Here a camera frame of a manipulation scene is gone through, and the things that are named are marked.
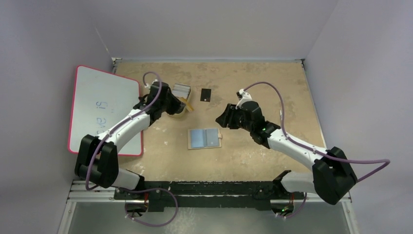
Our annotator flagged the beige leather card holder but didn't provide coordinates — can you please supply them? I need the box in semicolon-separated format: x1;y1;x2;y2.
187;128;223;150

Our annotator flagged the blue credit card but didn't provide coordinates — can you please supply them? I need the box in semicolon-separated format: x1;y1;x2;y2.
189;129;206;149

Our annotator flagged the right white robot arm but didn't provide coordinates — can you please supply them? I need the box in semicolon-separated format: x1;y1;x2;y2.
215;101;357;205

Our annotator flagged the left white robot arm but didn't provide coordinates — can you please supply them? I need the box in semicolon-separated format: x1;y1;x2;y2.
75;81;186;199

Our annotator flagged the stack of cards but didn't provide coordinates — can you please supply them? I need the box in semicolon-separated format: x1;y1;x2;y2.
172;83;191;99

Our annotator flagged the beige plastic tray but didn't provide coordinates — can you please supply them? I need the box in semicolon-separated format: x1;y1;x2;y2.
169;90;192;118

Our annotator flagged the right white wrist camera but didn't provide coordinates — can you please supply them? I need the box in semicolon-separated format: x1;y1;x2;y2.
236;89;252;109

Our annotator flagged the white board with pink frame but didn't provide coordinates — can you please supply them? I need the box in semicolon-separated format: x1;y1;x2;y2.
67;65;141;154

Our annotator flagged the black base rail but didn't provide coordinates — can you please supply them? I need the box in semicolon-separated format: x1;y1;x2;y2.
114;176;304;213

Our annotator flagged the aluminium frame rail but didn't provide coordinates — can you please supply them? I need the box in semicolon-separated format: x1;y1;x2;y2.
66;180;352;204

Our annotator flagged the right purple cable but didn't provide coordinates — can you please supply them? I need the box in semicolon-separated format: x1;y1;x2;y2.
237;81;391;220

